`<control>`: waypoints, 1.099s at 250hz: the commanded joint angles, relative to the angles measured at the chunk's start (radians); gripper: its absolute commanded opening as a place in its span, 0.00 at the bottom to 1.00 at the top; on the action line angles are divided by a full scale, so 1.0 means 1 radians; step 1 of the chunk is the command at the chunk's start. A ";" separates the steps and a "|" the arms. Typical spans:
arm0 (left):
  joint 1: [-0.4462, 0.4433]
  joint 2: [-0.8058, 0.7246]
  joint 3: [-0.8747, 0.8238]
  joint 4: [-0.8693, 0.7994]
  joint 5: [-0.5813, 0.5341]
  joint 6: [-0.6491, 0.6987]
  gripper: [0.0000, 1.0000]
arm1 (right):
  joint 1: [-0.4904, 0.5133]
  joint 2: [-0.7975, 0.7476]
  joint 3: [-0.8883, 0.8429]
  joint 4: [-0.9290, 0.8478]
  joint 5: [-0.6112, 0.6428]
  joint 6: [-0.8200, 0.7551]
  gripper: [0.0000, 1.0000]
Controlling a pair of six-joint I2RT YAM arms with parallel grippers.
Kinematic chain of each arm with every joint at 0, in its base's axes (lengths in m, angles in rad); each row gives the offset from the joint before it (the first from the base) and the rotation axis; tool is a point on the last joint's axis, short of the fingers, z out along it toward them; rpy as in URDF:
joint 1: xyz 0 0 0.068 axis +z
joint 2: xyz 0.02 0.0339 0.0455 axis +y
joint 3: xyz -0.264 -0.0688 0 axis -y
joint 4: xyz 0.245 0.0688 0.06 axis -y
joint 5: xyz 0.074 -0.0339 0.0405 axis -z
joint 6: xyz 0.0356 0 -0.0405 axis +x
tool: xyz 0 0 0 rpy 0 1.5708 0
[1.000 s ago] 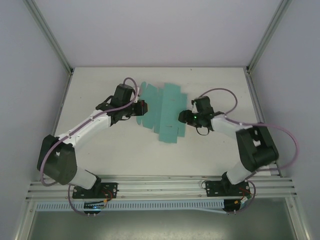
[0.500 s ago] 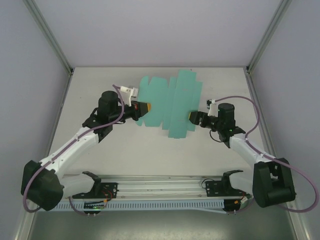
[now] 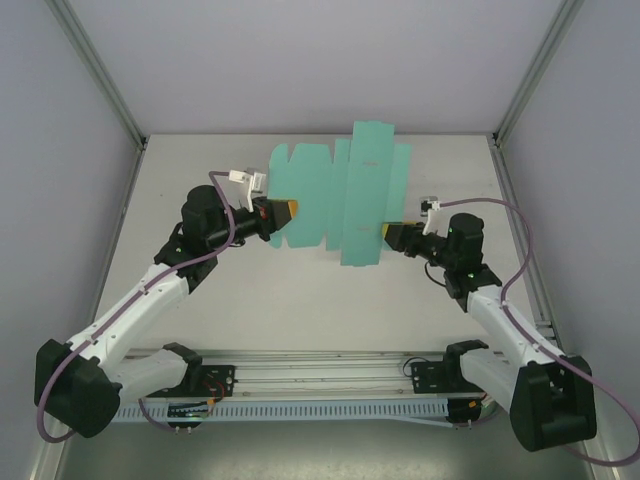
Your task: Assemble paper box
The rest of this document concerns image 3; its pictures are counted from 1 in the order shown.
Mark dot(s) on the teal cardboard box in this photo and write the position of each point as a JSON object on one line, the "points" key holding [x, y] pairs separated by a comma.
{"points": [[350, 200]]}

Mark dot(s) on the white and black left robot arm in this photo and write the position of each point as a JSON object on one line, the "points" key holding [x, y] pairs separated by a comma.
{"points": [[130, 310]]}

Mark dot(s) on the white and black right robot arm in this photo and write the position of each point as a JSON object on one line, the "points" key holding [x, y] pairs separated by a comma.
{"points": [[500, 320]]}

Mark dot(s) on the black round base unit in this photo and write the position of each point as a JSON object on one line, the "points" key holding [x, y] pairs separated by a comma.
{"points": [[465, 417], [185, 424]]}

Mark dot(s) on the aluminium side rail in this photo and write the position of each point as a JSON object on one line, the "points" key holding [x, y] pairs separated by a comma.
{"points": [[116, 240], [510, 190]]}

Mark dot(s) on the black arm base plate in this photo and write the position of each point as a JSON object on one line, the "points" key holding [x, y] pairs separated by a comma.
{"points": [[425, 380], [225, 372]]}

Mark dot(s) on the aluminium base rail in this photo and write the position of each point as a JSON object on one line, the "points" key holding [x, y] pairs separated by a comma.
{"points": [[320, 375]]}

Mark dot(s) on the aluminium frame post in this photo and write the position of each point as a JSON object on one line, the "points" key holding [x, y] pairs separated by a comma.
{"points": [[534, 75], [101, 75]]}

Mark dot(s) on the aluminium lower frame bar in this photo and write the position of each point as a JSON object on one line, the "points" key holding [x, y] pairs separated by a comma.
{"points": [[47, 465]]}

